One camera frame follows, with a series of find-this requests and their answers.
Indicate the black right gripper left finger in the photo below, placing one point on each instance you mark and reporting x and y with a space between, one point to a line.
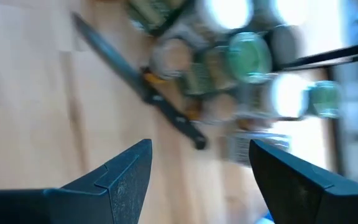
104 202

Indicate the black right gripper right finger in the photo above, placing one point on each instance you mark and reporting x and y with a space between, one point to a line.
306 205

